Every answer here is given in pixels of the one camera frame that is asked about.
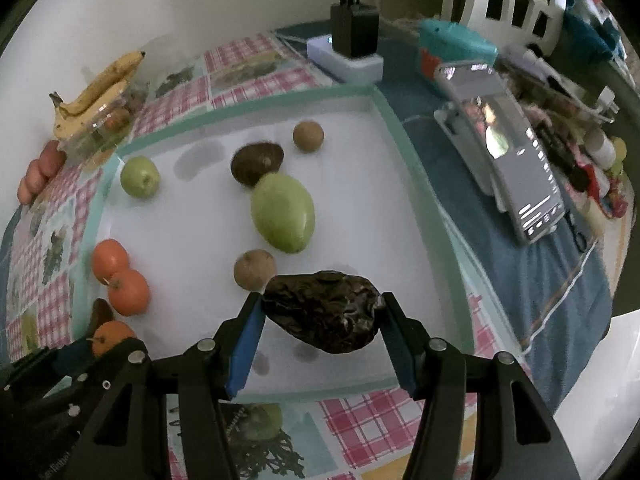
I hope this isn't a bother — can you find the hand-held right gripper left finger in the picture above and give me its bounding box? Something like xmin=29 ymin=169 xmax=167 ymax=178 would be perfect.
xmin=75 ymin=291 xmax=267 ymax=480

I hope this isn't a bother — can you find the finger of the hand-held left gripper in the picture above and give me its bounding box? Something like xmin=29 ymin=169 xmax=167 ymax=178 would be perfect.
xmin=52 ymin=340 xmax=96 ymax=373
xmin=89 ymin=299 xmax=116 ymax=338

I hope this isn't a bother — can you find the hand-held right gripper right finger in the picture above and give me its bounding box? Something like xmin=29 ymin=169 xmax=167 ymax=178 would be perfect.
xmin=381 ymin=291 xmax=581 ymax=480

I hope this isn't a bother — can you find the orange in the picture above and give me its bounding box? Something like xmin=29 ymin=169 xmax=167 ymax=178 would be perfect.
xmin=107 ymin=268 xmax=151 ymax=317
xmin=92 ymin=321 xmax=137 ymax=358
xmin=91 ymin=239 xmax=131 ymax=283

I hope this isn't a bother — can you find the wrinkled dark avocado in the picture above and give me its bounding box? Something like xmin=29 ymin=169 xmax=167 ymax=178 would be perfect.
xmin=262 ymin=270 xmax=387 ymax=355

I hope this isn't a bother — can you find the white tray with green rim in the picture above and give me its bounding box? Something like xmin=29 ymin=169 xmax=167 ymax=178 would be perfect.
xmin=72 ymin=85 xmax=476 ymax=403

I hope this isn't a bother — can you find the brown kiwi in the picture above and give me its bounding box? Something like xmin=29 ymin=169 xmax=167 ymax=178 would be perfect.
xmin=292 ymin=120 xmax=325 ymax=152
xmin=233 ymin=249 xmax=278 ymax=292

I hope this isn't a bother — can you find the blue blanket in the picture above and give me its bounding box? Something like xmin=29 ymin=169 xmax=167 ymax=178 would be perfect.
xmin=272 ymin=22 xmax=613 ymax=411

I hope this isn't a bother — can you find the green apple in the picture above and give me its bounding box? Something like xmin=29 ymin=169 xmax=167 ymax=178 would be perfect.
xmin=120 ymin=156 xmax=161 ymax=198

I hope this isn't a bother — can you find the green mango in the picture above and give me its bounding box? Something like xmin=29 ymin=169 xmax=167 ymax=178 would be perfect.
xmin=250 ymin=172 xmax=316 ymax=254

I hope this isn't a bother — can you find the smooth brown avocado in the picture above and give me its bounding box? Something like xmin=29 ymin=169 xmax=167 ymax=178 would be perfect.
xmin=230 ymin=141 xmax=285 ymax=187

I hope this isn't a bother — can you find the white phone stand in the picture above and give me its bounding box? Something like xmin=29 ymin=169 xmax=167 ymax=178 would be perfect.
xmin=434 ymin=102 xmax=506 ymax=211

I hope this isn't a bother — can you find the bunch of yellow bananas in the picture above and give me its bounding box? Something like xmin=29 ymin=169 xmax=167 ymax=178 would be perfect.
xmin=49 ymin=51 xmax=147 ymax=141

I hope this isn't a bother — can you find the pink checkered printed tablecloth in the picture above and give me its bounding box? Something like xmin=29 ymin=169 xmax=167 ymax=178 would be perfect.
xmin=5 ymin=32 xmax=493 ymax=480

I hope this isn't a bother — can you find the white bottle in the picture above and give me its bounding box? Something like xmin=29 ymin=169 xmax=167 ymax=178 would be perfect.
xmin=585 ymin=130 xmax=616 ymax=166

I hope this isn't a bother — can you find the white power box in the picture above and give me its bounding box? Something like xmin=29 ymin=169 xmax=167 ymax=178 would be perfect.
xmin=306 ymin=35 xmax=385 ymax=82

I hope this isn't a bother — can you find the teal plastic case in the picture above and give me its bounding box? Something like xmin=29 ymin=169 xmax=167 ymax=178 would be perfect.
xmin=419 ymin=17 xmax=498 ymax=81

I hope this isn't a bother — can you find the black charger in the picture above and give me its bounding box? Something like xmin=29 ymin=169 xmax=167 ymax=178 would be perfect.
xmin=330 ymin=2 xmax=380 ymax=58

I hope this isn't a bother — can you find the white chair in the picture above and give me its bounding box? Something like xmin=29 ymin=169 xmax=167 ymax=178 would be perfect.
xmin=440 ymin=0 xmax=571 ymax=56

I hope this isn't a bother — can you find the teal cloth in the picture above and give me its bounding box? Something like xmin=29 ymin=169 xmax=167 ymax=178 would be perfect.
xmin=562 ymin=0 xmax=626 ymax=61

